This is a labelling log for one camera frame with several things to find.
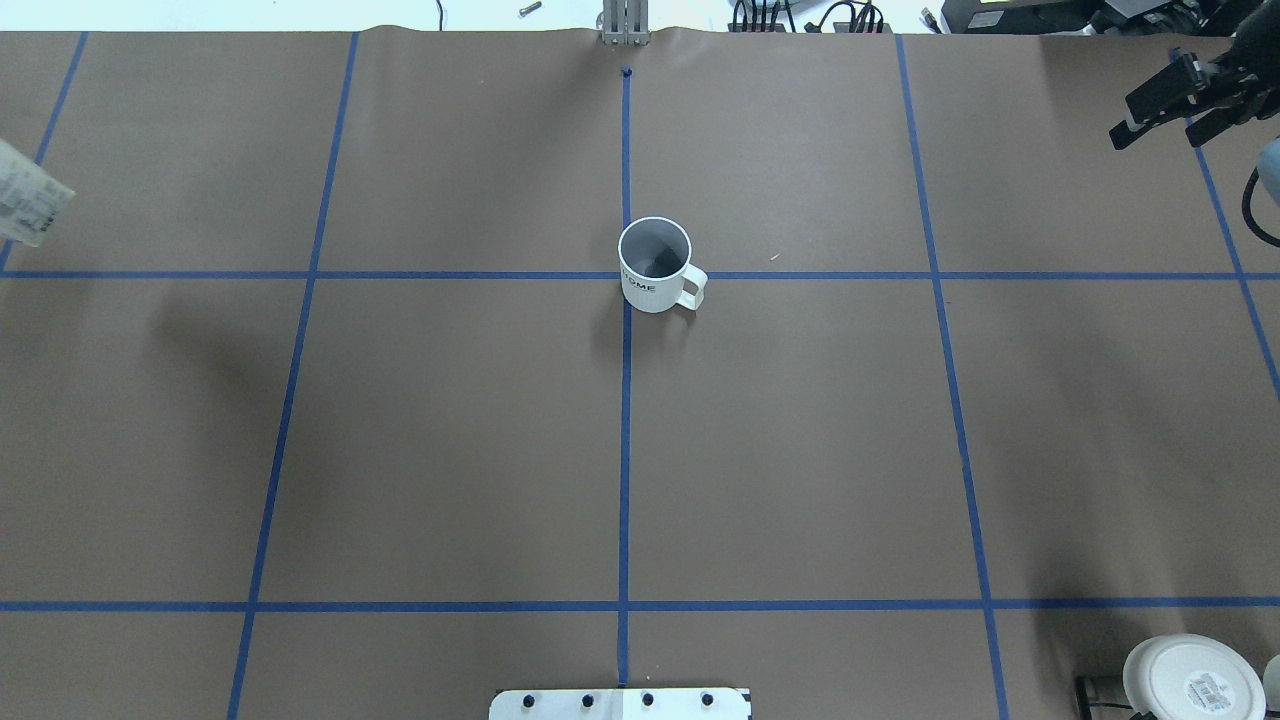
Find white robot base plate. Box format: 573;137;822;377
488;687;753;719

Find black device top corner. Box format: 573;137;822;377
941;1;1262;37

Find white ribbed cup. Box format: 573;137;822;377
1123;633;1267;719
617;217;708;314

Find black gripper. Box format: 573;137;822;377
1108;42;1279;150

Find black wire cup rack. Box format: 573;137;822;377
1073;676;1152;720

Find aluminium frame post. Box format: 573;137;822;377
599;0;652;47

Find blue milk carton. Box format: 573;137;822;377
1;138;77;247

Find black cables on table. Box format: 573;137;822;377
730;0;893;35

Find white ribbed cup on rack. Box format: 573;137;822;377
1123;633;1267;719

